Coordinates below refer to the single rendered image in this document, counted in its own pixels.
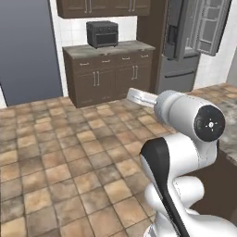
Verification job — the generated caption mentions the fridge door with dispenser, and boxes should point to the fridge door with dispenser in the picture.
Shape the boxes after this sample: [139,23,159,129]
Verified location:
[162,0,202,62]

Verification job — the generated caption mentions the fridge door with shelves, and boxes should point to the fridge door with shelves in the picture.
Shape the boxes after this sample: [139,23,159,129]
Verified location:
[195,0,233,57]

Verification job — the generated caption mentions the dark brown base cupboards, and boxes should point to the dark brown base cupboards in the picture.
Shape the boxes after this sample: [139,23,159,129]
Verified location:
[62,40,156,109]

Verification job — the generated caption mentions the grey steel fridge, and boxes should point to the grey steel fridge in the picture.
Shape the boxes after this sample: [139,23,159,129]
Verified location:
[155,0,233,95]

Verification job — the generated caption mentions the dark brown tall panel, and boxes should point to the dark brown tall panel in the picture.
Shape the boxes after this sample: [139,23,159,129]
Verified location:
[136,0,170,94]

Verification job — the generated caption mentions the brown stone-topped dining counter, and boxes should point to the brown stone-topped dining counter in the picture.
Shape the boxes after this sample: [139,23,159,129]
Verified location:
[183,81,237,226]

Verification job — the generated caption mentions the black toaster oven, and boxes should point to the black toaster oven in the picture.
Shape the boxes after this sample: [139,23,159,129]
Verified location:
[85,19,119,50]

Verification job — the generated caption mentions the dark brown wall cupboards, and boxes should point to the dark brown wall cupboards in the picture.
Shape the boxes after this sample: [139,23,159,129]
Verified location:
[56,0,152,19]

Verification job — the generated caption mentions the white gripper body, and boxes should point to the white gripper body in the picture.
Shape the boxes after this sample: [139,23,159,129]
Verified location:
[126,87,159,108]

